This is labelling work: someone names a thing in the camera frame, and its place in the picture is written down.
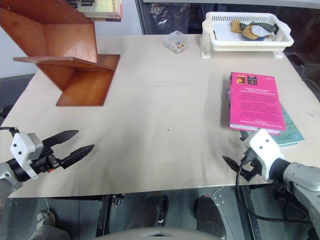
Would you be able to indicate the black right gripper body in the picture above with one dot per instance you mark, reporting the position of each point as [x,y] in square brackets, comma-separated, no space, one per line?
[251,172]

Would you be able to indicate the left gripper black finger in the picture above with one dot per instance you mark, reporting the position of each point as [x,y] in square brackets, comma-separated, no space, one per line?
[78,155]
[62,137]

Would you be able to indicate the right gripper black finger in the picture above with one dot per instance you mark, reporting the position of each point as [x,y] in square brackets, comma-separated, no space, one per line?
[233,164]
[244,139]

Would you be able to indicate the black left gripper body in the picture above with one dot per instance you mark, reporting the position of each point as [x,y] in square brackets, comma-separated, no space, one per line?
[46,160]

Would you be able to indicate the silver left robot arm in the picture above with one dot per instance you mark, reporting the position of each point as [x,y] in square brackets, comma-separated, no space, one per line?
[5,173]

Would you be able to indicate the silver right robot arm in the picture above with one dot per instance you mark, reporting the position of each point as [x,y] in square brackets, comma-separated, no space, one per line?
[305,181]

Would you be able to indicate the pink book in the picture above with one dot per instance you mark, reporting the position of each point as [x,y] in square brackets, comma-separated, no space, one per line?
[257,100]

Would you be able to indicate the teal book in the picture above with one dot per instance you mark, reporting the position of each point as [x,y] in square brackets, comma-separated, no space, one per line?
[291,130]

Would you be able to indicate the wooden zigzag shelf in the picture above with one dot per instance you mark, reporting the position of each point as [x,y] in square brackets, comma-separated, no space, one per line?
[67,37]

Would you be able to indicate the grey sneaker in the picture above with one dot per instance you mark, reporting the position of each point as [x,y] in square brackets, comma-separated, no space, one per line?
[45,218]

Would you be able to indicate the grey trouser leg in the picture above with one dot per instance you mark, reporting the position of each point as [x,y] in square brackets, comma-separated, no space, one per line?
[48,233]

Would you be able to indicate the white slotted plastic basket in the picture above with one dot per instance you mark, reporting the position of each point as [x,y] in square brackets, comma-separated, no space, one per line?
[225,42]

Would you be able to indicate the grey robot torso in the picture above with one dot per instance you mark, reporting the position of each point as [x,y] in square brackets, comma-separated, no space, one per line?
[160,233]

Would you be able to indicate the blue cloth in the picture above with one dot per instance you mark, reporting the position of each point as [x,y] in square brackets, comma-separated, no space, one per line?
[260,38]

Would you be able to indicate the mustard yellow cloth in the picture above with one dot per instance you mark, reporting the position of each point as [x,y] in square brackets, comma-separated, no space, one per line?
[246,32]

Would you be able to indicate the white basket stand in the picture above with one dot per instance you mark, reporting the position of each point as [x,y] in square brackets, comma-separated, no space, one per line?
[205,37]

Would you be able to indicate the white cloth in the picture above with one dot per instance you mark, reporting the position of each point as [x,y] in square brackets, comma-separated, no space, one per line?
[260,30]

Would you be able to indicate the small colourful pieces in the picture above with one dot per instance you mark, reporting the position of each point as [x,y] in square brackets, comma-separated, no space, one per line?
[178,45]

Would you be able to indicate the dark green cloth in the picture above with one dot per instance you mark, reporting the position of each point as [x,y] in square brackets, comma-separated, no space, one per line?
[266,27]

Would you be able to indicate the clear plastic box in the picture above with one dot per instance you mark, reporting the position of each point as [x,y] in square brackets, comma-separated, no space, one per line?
[175,37]

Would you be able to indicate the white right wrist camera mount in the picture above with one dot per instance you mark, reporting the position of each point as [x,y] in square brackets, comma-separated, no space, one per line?
[262,147]

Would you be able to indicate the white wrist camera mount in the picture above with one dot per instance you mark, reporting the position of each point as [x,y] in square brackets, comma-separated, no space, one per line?
[23,146]
[262,147]

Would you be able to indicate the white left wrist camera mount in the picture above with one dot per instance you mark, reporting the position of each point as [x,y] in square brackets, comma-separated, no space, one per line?
[23,146]

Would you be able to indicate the black table frame leg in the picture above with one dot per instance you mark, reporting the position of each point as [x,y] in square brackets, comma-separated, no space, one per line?
[102,215]

